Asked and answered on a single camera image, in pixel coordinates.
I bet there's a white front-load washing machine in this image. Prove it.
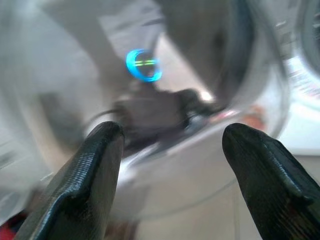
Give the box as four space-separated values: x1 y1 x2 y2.
274 0 320 153

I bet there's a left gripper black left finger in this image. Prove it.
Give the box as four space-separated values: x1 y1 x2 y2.
14 121 125 240

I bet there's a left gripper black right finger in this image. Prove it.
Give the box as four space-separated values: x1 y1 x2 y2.
221 122 320 240

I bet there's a round glass washer door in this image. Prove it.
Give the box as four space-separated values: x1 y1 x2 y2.
0 0 291 221

